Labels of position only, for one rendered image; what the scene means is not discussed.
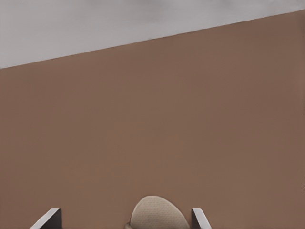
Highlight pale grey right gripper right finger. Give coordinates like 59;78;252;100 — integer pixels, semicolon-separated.
191;208;212;229

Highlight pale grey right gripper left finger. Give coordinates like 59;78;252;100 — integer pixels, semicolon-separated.
30;208;62;229

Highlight beige fabric shoe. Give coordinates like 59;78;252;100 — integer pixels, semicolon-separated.
123;195;191;229

